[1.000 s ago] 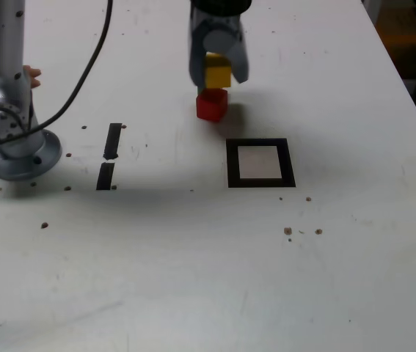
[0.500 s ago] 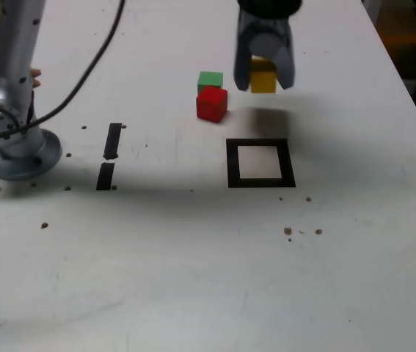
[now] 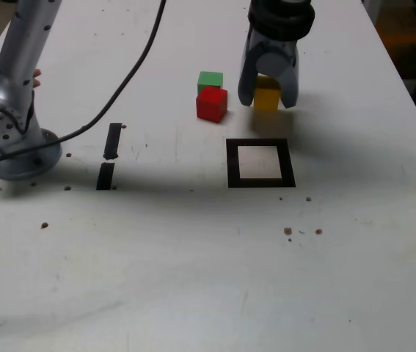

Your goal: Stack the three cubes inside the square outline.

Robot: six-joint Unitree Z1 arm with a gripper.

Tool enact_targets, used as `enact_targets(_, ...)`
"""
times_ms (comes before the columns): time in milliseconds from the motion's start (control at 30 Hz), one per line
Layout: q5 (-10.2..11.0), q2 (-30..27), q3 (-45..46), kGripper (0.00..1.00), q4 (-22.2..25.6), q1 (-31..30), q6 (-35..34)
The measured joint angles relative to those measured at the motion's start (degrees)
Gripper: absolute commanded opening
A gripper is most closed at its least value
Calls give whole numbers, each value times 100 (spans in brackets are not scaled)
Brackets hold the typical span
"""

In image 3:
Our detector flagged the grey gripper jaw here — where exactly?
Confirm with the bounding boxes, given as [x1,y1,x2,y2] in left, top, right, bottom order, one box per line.
[237,31,268,108]
[257,46,302,110]

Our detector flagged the black cable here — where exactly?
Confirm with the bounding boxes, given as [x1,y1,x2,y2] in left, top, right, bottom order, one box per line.
[0,0,167,172]

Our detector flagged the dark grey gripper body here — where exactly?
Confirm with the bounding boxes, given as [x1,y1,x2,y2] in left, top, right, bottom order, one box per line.
[262,36,299,56]

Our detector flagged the yellow cube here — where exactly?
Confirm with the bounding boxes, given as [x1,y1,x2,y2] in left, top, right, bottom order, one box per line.
[253,75,281,112]

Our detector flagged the person's hand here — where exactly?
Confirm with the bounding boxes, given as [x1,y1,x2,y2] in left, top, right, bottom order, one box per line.
[0,68,43,108]

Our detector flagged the black tape square outline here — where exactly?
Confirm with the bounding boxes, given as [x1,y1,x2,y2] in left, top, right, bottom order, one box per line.
[225,138,297,189]

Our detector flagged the green cube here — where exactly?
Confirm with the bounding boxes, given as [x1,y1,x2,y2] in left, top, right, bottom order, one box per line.
[197,70,225,95]

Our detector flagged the red cube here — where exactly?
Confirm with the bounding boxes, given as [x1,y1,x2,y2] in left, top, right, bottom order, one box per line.
[195,86,229,124]

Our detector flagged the black tape strip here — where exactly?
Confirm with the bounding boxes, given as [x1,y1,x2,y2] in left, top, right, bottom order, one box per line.
[95,122,123,191]

